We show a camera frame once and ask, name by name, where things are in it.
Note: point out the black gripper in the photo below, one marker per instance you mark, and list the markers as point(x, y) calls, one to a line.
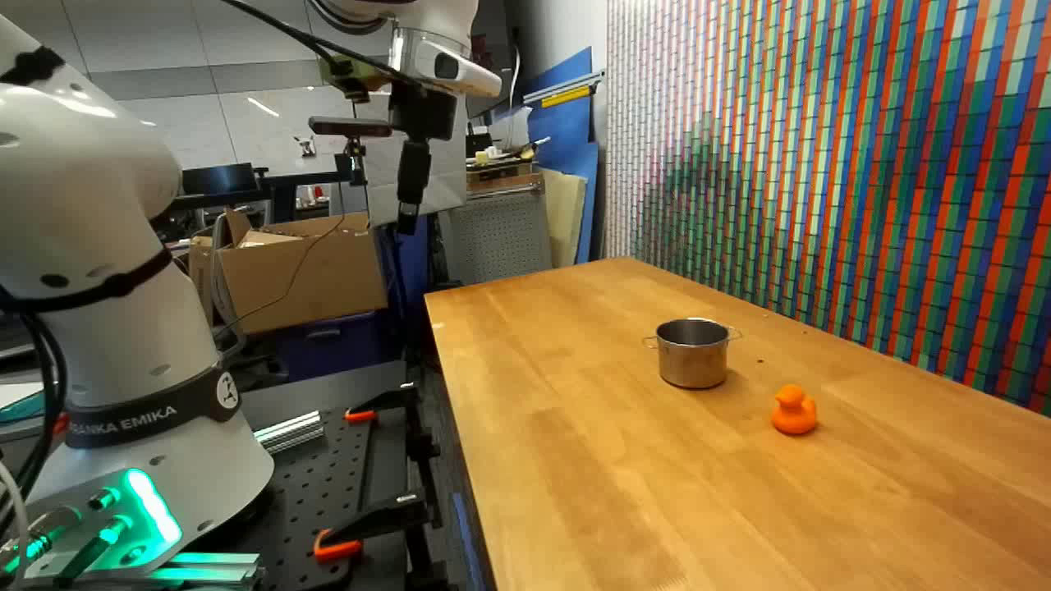
point(424, 112)

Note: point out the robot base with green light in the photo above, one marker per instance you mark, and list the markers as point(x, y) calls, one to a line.
point(120, 536)

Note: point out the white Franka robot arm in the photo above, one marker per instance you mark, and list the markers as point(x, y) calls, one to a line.
point(101, 198)

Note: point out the small steel pot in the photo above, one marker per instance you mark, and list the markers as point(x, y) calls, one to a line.
point(691, 356)

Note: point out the orange rubber duck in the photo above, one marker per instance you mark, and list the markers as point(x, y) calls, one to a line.
point(798, 412)

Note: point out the white sheet panel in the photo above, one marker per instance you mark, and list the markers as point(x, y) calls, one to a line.
point(449, 174)

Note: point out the grey cabinet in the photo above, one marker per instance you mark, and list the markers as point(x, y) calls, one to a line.
point(496, 234)

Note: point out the brown cardboard box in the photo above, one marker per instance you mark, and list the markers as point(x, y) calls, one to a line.
point(296, 272)

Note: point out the beige foam board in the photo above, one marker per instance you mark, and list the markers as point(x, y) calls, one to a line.
point(562, 216)

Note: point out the blue board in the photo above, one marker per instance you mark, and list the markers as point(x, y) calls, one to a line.
point(562, 119)

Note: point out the aluminium extrusion bar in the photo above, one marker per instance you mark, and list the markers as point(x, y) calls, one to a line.
point(291, 430)

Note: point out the black perforated breadboard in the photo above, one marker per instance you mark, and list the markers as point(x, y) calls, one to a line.
point(316, 492)

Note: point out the black bar camera on stand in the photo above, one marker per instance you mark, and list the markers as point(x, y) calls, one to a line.
point(350, 124)

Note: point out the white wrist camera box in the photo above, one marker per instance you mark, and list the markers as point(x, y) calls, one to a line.
point(456, 67)

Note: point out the black vertical clamp post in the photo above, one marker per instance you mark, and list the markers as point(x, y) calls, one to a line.
point(417, 481)

